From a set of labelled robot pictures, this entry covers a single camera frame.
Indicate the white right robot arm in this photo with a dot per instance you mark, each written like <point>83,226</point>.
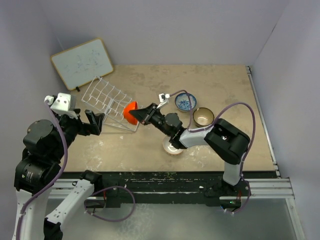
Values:
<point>230,143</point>

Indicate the small whiteboard yellow frame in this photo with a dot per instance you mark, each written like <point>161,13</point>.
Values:
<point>83,63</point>

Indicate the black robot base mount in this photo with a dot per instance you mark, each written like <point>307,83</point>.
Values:
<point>182,187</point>

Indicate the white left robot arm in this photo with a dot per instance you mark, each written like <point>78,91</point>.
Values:
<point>44,159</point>

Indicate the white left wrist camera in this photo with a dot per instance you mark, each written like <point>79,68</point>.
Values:
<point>62,104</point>

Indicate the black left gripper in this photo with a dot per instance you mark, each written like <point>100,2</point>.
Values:
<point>94,125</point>

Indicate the white ceramic bowl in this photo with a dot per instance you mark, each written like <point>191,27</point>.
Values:
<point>169,148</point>

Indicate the blue patterned ceramic bowl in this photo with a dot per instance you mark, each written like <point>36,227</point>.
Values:
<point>185,102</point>

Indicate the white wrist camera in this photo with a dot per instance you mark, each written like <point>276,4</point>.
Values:
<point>62,104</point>
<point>163,98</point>

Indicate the beige brown ceramic bowl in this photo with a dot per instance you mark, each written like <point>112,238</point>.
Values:
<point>203,117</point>

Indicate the aluminium frame rail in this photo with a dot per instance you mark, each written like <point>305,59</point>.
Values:
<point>214,86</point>

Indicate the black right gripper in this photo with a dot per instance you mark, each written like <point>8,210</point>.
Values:
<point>148,112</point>

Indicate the white wire dish rack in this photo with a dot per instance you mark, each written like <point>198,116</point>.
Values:
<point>105,98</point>

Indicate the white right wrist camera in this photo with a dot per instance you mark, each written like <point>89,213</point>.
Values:
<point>163,98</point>

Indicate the orange plastic bowl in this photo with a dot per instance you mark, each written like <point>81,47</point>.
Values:
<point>127,115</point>

